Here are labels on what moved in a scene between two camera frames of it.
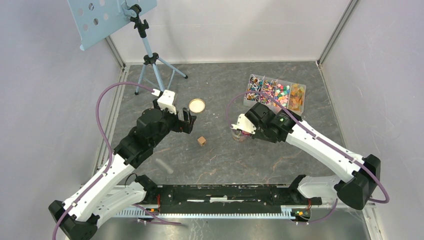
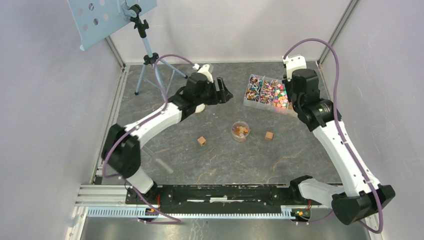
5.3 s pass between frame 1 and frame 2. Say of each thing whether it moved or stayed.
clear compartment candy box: stayed
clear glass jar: stayed
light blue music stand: stayed
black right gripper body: moved
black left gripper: moved
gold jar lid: stayed
